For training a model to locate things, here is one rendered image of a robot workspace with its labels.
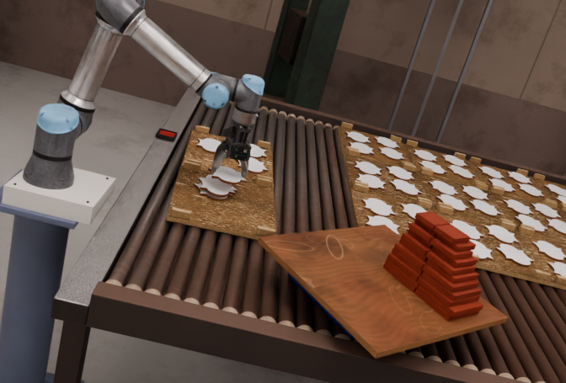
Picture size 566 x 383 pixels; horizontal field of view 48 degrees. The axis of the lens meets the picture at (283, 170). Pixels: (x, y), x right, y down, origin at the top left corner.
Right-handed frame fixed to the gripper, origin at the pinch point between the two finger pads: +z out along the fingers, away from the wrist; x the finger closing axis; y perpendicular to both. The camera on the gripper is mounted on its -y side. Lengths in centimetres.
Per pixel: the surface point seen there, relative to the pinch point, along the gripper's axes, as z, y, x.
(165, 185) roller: 9.7, -5.0, -18.9
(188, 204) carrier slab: 7.9, 10.5, -13.2
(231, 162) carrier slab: 7.8, -29.7, 8.5
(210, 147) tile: 6.9, -39.9, 1.7
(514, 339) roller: 9, 68, 78
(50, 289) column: 46, 10, -51
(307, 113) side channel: 7, -113, 65
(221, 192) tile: 4.8, 4.8, -2.0
